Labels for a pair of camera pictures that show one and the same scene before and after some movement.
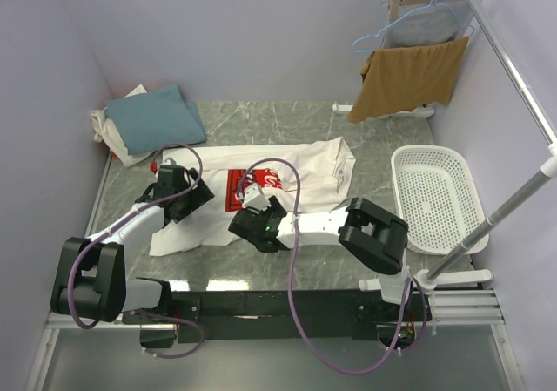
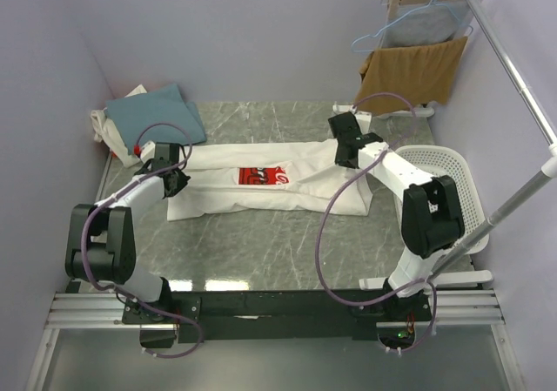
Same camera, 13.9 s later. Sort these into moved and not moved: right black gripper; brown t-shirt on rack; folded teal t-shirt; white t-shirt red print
Moved: white t-shirt red print; right black gripper
Not moved: brown t-shirt on rack; folded teal t-shirt
